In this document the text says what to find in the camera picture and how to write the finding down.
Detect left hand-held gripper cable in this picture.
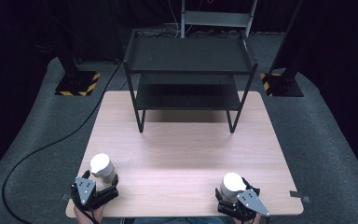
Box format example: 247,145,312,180
74,199,101,224

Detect grey metal frame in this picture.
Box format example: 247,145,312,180
180,0,258,39

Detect person's right hand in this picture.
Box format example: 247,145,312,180
232,214,263,224

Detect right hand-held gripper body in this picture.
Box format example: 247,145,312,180
215,188,271,222

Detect person's blue jeans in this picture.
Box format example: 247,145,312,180
132,216,237,224

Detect thick black floor cable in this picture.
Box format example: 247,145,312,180
1,58,126,224

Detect thin white cable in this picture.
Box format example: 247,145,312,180
167,0,181,39

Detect person's left hand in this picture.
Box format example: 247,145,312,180
73,203,107,224

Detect black stand with striped base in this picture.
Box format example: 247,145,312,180
259,0,305,98
54,0,102,97

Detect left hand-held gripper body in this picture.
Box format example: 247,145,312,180
70,176,119,213

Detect black two-tier metal shelf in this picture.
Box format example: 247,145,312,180
123,28,259,134

